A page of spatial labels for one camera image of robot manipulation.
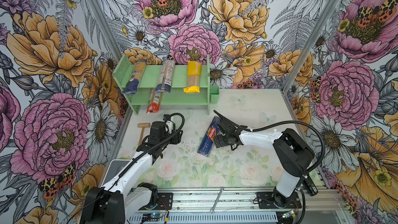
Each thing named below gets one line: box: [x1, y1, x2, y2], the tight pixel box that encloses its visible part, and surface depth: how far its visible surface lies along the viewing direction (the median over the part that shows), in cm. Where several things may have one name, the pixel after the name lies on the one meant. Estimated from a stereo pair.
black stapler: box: [302, 173, 319, 197], surface depth 78 cm
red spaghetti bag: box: [146, 87, 164, 114], surface depth 96 cm
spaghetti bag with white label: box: [154, 59, 176, 94], surface depth 87 cm
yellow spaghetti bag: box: [183, 61, 203, 94], surface depth 85 cm
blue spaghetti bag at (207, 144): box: [196, 116, 221, 157], surface depth 91 cm
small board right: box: [281, 210, 295, 219], surface depth 73 cm
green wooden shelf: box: [112, 54, 211, 116], surface depth 91 cm
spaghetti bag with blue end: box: [122, 59, 148, 95], surface depth 87 cm
